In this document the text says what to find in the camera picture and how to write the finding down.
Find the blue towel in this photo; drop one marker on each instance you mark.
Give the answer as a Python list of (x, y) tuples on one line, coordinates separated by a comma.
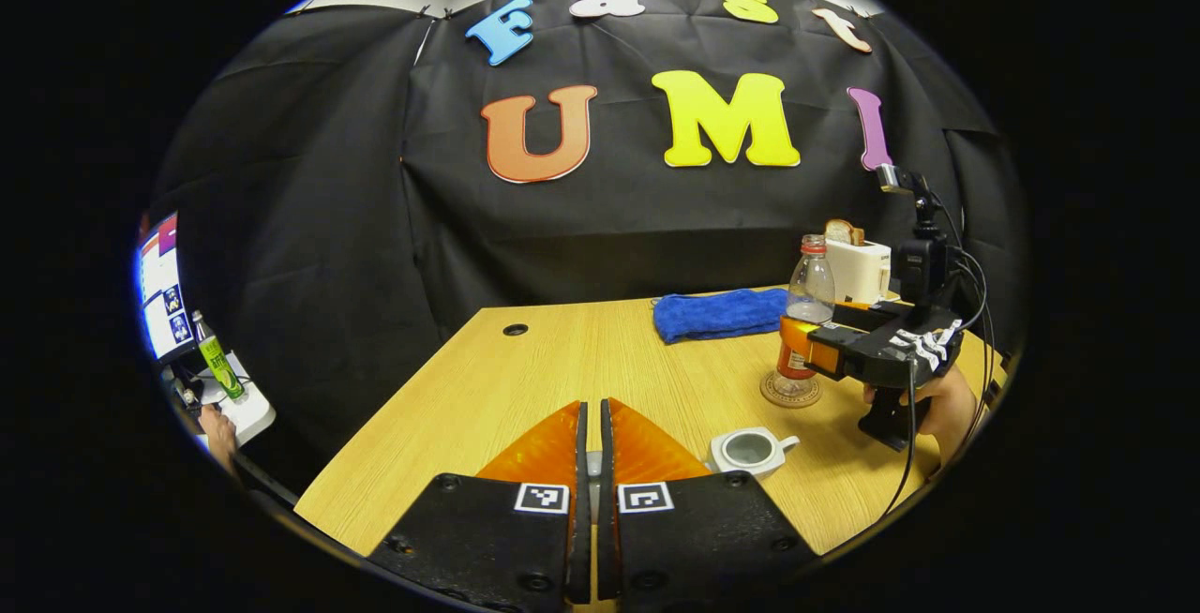
[(717, 315)]

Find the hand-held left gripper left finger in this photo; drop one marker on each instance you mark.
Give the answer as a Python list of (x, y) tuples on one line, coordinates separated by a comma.
[(579, 500)]

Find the computer monitor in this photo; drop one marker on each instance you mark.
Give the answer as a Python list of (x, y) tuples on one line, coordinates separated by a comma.
[(161, 294)]

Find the white teacup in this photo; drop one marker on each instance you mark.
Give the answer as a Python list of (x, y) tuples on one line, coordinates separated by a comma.
[(748, 452)]

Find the black backdrop cloth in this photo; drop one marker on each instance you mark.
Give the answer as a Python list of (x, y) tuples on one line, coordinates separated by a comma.
[(375, 219)]

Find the white toaster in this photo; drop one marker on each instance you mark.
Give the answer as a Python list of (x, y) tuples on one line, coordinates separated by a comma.
[(858, 271)]

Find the white side desk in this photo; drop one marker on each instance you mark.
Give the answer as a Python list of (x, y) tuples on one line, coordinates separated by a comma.
[(253, 411)]

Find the green drink bottle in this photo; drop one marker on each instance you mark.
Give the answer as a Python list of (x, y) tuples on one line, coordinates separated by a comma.
[(217, 360)]

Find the round cork coaster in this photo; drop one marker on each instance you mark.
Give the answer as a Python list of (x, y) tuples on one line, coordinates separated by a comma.
[(778, 396)]

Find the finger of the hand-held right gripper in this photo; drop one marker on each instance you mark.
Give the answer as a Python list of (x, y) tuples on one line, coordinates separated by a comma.
[(872, 313), (797, 346)]

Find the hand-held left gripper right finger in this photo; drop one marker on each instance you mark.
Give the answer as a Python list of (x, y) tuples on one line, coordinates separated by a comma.
[(606, 500)]

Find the clear plastic water bottle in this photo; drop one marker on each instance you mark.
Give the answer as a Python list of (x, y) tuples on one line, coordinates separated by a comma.
[(811, 285)]

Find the toast slice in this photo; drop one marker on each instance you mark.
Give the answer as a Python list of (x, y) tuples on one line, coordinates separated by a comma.
[(842, 231)]

